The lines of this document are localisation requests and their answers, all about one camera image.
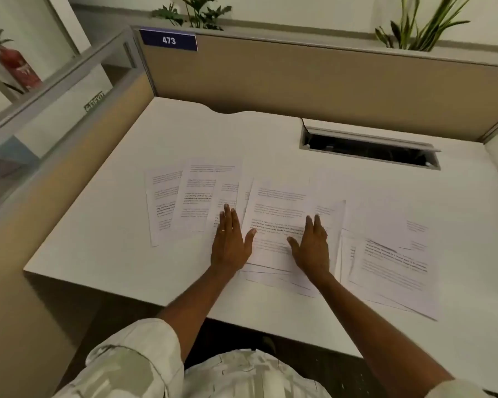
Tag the blue number sign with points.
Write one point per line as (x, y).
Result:
(168, 40)

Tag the spread of printed paper sheets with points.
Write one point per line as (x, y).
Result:
(274, 203)

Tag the person's left forearm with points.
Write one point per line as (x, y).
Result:
(199, 302)

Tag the long-leaf green plant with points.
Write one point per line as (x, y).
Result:
(423, 31)

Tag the person's right forearm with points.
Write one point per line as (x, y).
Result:
(369, 331)

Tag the broad-leaf green plant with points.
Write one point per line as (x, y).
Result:
(197, 12)

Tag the person's right thumb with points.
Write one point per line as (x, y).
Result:
(294, 245)

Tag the beige desk partition panel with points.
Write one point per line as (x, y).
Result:
(315, 82)

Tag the glass-topped side partition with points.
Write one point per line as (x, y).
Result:
(45, 194)

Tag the red fire extinguisher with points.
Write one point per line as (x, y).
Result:
(18, 68)

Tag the person's left thumb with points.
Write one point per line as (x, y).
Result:
(250, 238)

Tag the pale patterned shirt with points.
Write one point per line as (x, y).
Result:
(141, 368)

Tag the person's right hand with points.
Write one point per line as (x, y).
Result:
(314, 254)

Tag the person's left hand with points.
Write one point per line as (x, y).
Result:
(229, 248)

